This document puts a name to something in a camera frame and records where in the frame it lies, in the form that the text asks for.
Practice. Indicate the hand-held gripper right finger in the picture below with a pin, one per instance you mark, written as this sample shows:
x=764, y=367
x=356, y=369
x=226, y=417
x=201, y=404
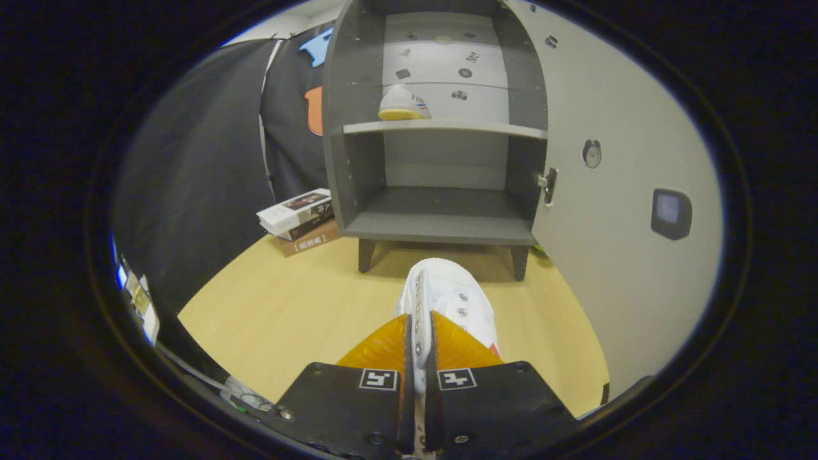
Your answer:
x=433, y=415

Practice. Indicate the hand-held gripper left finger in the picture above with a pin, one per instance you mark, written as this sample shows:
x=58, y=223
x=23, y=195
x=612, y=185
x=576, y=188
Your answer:
x=406, y=415

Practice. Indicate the white canvas shoe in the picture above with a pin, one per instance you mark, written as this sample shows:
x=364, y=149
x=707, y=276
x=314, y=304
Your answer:
x=447, y=287
x=399, y=105

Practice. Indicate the grey shoe cabinet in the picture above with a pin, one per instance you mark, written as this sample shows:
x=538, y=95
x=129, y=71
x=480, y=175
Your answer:
x=441, y=217

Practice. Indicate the beige shoe cabinet door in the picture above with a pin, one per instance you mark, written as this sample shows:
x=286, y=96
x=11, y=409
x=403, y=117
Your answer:
x=607, y=255

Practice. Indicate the brown book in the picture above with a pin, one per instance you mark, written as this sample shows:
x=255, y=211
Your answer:
x=313, y=243

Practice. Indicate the pink and green plush toy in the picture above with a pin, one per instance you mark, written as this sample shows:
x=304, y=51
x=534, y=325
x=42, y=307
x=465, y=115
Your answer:
x=540, y=250

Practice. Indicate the dark book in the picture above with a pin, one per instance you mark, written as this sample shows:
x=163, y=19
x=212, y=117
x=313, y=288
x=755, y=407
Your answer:
x=310, y=227

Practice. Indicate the black backdrop cloth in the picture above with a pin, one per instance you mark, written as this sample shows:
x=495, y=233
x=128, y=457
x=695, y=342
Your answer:
x=204, y=160

